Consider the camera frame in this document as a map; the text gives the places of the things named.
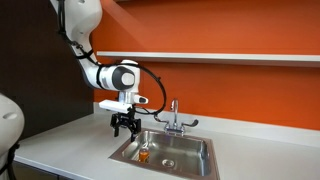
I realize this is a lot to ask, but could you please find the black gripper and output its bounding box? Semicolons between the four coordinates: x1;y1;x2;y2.
110;112;142;143

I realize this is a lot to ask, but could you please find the stainless steel sink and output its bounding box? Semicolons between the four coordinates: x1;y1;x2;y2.
108;127;221;180

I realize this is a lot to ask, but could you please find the chrome faucet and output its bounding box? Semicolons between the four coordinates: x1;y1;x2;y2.
153;98;200;136

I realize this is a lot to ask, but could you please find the brown under-counter cabinet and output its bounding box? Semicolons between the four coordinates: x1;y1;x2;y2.
11;160;73;180

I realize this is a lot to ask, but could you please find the dark wood cabinet panel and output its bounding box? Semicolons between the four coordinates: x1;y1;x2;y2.
0;0;95;139

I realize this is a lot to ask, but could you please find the white backsplash strip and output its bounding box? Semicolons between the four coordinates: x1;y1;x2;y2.
92;101;320;149

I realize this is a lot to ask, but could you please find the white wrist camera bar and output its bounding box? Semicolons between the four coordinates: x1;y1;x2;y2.
98;94;149;113

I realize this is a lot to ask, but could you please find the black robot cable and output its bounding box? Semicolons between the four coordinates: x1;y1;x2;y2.
57;0;168;118

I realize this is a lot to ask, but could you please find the long white wall shelf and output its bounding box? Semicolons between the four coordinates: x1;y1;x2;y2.
96;50;320;69

